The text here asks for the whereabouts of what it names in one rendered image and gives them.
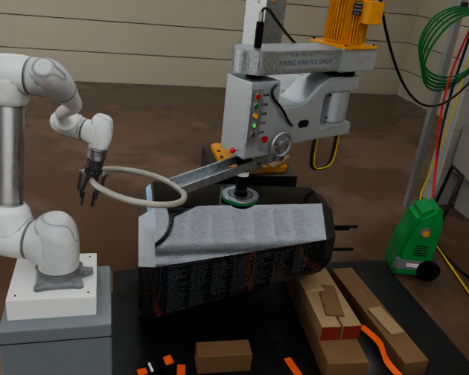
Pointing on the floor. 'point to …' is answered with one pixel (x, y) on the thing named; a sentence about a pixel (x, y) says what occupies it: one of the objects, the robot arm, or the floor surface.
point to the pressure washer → (420, 236)
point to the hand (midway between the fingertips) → (88, 199)
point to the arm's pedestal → (61, 340)
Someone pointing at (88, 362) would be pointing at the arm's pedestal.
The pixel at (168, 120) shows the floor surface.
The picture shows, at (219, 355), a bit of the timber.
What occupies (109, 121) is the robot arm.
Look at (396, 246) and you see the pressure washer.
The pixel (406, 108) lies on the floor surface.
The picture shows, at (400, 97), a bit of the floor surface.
